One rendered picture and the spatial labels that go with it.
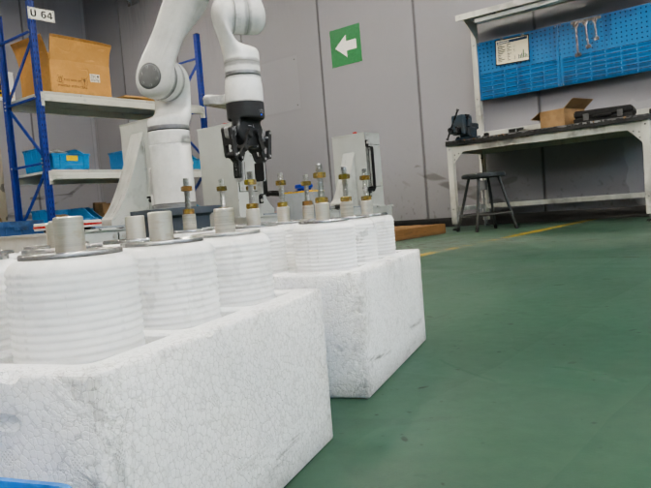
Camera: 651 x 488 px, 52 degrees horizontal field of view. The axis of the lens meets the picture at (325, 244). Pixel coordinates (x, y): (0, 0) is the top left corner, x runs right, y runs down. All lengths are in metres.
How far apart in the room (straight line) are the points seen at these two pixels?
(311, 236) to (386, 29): 6.24
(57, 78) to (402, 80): 3.26
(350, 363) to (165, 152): 0.73
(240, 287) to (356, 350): 0.30
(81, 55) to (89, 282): 6.04
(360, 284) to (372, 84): 6.28
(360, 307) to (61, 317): 0.52
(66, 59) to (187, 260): 5.86
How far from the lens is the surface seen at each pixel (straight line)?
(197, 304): 0.60
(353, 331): 0.94
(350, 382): 0.96
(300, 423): 0.72
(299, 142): 7.72
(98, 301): 0.50
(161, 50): 1.50
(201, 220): 1.49
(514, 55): 6.29
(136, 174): 3.47
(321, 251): 0.97
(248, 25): 1.36
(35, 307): 0.50
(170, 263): 0.59
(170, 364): 0.51
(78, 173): 6.19
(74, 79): 6.41
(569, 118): 5.74
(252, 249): 0.69
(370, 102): 7.15
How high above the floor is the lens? 0.27
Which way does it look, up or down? 3 degrees down
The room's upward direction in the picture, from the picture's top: 5 degrees counter-clockwise
